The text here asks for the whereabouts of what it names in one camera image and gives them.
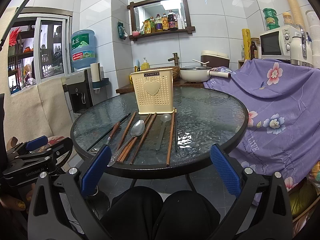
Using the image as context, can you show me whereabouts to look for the brown wooden chopstick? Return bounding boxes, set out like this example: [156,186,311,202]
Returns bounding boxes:
[166,109,176,166]
[117,118,139,163]
[117,111,137,150]
[130,113,157,165]

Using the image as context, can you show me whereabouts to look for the metal spoon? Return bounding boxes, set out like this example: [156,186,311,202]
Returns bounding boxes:
[107,119,145,167]

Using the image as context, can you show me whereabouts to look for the translucent plastic spoon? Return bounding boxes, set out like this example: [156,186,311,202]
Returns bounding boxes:
[156,114,172,151]

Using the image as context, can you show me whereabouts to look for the round glass table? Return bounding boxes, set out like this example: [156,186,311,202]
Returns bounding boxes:
[71,87,248,179]

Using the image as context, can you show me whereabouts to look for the water dispenser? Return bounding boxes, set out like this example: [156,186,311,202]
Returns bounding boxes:
[66,67,109,117]

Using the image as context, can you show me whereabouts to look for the purple floral cloth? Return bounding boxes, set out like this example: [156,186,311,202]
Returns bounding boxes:
[204,59,319,190]

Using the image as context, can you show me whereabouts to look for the cream perforated utensil holder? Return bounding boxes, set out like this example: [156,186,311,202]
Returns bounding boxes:
[131,68,175,115]

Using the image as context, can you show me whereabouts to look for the yellow soap bottle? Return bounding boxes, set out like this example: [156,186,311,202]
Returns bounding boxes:
[140,58,150,71]

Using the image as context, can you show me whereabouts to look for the blue water jug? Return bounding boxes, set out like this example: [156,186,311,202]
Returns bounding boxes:
[70,29,97,69]

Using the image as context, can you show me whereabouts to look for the cream frying pan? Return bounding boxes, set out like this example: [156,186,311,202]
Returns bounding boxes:
[180,67,231,83]

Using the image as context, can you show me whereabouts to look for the woven basin sink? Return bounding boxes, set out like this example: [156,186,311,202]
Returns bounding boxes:
[149,66,180,81]

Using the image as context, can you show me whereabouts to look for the brown white rice cooker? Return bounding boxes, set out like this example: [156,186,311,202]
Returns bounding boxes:
[201,50,230,68]

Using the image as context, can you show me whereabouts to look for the bronze faucet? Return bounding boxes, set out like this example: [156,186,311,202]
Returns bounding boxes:
[168,53,180,66]

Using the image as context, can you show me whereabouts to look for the dark glass bottle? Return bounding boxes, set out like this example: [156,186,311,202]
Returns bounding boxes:
[250,41,258,59]

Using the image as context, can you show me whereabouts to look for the white microwave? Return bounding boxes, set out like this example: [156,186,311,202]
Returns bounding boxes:
[259,25,301,61]

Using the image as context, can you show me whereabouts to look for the white kettle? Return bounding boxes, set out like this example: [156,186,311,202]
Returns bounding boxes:
[290,36,313,68]

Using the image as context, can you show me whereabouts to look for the yellow foil roll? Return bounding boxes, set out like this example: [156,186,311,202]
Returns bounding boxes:
[242,29,251,60]

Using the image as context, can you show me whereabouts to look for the green instant noodle cups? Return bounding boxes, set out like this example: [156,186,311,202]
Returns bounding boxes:
[263,8,279,30]

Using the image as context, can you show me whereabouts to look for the tall paper cup stack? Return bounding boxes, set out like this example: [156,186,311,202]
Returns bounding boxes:
[287,0,305,29]

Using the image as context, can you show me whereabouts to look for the green wall packet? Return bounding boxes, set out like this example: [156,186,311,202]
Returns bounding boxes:
[117,22,128,40]

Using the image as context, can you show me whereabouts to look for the wooden framed wall shelf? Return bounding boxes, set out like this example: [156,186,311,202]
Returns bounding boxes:
[127,0,195,41]

